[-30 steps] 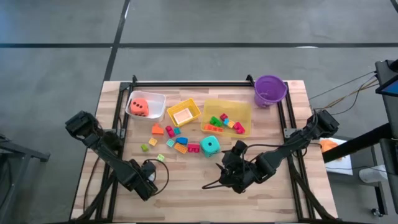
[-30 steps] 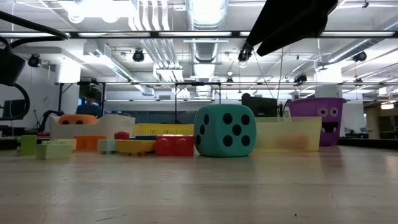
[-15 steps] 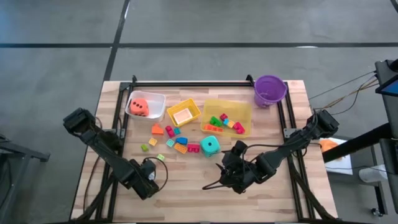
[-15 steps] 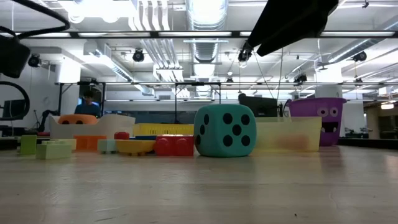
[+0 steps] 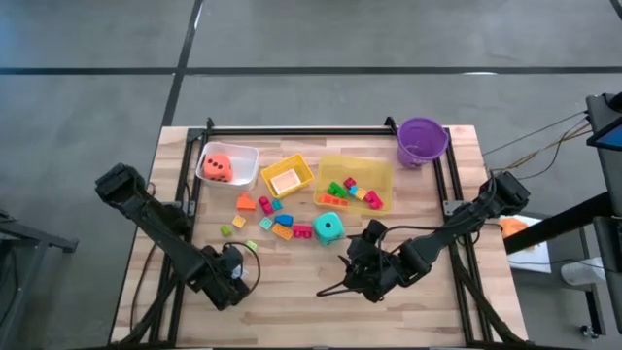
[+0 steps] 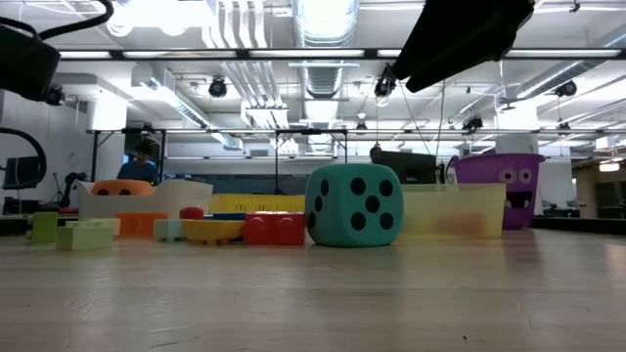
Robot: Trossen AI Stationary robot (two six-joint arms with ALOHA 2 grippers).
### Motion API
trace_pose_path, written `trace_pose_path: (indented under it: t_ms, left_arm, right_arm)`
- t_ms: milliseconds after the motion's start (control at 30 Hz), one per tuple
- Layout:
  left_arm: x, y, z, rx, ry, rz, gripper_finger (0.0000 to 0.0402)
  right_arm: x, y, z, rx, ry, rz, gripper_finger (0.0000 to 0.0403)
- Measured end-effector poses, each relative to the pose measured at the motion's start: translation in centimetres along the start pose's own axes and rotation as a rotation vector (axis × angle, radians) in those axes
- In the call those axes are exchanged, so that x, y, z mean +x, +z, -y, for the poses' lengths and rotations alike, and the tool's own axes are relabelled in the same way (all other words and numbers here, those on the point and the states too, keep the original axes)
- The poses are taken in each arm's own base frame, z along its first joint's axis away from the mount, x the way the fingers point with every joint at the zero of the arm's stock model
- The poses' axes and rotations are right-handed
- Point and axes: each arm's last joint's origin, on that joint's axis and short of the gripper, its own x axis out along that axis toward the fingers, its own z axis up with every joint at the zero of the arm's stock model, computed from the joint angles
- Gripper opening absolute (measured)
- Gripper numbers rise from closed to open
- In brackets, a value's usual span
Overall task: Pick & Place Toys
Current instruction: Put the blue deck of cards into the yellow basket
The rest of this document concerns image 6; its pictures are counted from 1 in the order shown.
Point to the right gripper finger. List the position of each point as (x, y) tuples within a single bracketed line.
[(460, 61), (464, 29)]

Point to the orange long toy block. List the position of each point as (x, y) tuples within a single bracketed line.
[(462, 223)]

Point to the teal foam die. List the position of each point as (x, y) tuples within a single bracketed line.
[(342, 205)]

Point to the red notched toy block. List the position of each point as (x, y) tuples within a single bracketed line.
[(274, 230)]

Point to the amber long toy block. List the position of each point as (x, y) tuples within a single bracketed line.
[(212, 231)]

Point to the pale teal small toy block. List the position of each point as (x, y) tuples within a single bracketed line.
[(168, 229)]

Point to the orange foam die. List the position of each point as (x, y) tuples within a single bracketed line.
[(122, 185)]

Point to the black round ceiling fixture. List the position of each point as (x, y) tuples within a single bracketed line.
[(472, 123), (566, 88), (217, 88), (54, 95), (384, 88)]

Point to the purple monster face bucket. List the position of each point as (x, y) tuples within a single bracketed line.
[(479, 171)]

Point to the dark monitor back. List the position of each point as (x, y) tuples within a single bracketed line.
[(408, 168)]

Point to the person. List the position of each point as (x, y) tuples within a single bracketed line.
[(375, 154), (139, 171)]

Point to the translucent yellow plastic bin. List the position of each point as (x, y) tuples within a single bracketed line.
[(430, 205)]

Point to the yellow slotted plastic basket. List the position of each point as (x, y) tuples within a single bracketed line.
[(254, 203)]

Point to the white plastic bin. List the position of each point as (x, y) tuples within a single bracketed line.
[(181, 200)]

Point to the orange sloped toy block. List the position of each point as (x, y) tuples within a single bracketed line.
[(142, 225)]

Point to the lime small toy block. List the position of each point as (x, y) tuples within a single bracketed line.
[(83, 238)]

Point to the green small toy block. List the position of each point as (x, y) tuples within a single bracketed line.
[(44, 227)]

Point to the black computer monitor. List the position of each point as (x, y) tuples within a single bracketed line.
[(19, 172)]

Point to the silver round ceiling duct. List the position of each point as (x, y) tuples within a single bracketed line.
[(323, 83)]

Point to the black workstation frame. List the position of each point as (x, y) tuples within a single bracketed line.
[(276, 161)]

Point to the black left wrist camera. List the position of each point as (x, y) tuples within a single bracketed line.
[(24, 63)]

